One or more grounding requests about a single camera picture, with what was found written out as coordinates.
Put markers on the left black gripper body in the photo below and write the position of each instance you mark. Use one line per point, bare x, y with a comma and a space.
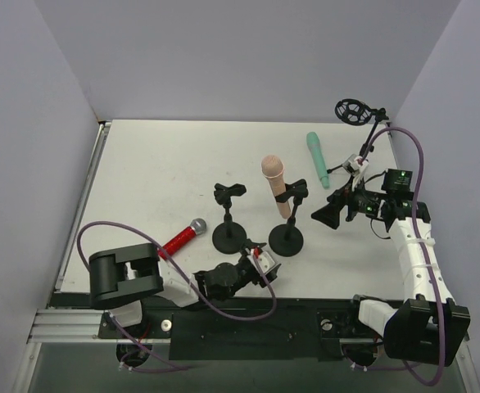
248, 264

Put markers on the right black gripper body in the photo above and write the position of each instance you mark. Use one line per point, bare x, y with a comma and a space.
344, 205

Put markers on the black mic stand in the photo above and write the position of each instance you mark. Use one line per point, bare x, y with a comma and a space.
229, 236
286, 239

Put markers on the pink microphone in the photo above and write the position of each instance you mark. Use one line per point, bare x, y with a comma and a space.
272, 168

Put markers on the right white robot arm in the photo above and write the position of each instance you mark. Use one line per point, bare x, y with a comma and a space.
429, 326

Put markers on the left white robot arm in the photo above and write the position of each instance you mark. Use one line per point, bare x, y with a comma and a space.
121, 278

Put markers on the red glitter microphone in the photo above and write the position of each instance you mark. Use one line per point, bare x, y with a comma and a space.
196, 228

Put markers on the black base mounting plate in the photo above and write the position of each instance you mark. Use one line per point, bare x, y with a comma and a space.
325, 330

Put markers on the teal microphone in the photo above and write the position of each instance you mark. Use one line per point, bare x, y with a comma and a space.
313, 144

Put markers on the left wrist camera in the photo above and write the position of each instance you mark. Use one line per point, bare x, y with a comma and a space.
263, 262

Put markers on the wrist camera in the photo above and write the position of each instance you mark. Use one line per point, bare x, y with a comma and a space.
263, 262
356, 167

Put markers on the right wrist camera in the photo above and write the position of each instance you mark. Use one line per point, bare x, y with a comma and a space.
356, 167

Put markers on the tripod shock mount stand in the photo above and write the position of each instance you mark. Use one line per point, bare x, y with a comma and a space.
357, 113

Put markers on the aluminium frame rail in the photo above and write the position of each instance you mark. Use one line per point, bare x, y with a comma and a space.
65, 326

